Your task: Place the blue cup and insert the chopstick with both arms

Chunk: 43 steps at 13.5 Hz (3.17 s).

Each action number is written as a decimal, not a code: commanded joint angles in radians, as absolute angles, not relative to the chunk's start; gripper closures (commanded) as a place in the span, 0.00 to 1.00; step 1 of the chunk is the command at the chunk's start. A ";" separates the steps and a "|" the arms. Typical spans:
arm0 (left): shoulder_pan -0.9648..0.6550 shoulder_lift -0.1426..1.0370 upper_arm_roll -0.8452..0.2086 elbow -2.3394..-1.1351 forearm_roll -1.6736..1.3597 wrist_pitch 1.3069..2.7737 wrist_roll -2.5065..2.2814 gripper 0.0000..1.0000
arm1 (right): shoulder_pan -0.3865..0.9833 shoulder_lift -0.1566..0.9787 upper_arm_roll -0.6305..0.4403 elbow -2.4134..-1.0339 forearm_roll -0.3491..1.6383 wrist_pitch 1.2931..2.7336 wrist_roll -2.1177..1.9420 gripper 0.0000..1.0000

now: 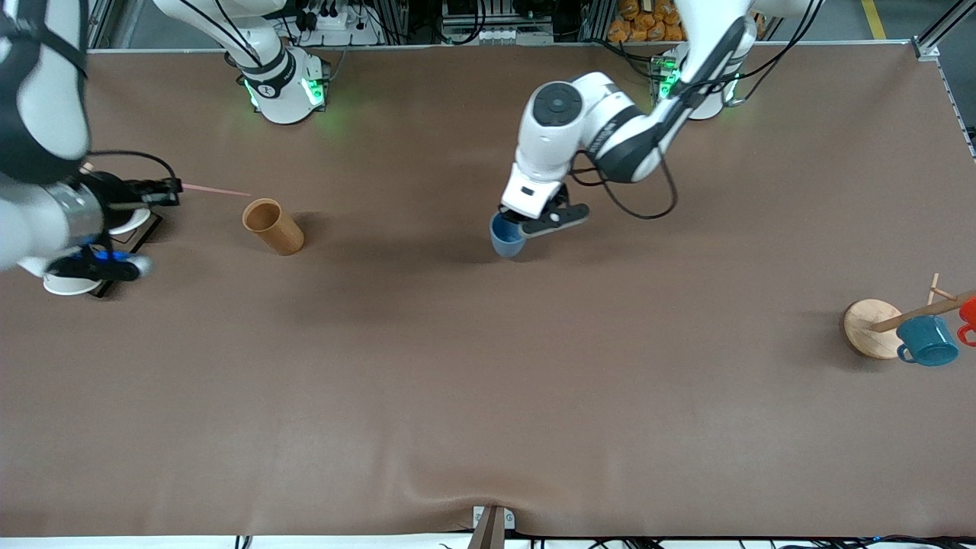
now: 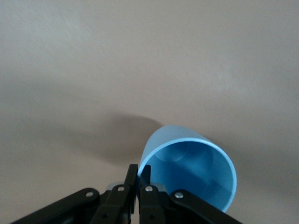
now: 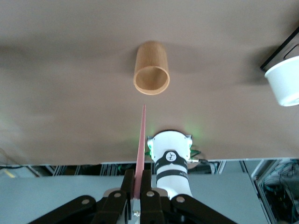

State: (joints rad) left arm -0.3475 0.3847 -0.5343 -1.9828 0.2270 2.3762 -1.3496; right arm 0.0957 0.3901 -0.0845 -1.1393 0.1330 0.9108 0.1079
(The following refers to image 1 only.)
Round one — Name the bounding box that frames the light blue plastic cup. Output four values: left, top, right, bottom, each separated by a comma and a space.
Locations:
490, 212, 528, 258

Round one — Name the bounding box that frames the white paper cup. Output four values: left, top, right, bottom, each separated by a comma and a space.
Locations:
42, 271, 104, 297
105, 207, 152, 236

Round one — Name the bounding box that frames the brown cylindrical cup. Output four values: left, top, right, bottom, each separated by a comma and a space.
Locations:
242, 198, 305, 257

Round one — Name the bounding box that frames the brown table cover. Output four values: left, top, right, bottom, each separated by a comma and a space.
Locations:
0, 42, 976, 538

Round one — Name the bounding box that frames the orange snack pile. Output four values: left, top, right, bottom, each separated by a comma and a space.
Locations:
608, 0, 687, 43

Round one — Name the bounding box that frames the white power strip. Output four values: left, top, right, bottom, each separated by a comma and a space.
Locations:
294, 0, 382, 47

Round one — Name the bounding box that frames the wooden mug tree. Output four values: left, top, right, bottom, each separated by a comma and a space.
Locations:
843, 273, 976, 360

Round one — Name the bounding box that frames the teal ceramic mug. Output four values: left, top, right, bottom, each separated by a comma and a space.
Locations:
896, 314, 960, 368

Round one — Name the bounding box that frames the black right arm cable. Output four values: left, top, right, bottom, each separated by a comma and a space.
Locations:
86, 149, 181, 184

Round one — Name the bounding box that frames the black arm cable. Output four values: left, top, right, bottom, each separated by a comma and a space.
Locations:
568, 149, 679, 221
86, 149, 181, 184

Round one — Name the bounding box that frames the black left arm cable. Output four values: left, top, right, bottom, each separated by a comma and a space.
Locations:
568, 149, 679, 221

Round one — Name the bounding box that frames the aluminium frame profile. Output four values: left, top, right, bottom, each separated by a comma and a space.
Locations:
911, 0, 976, 63
80, 0, 127, 53

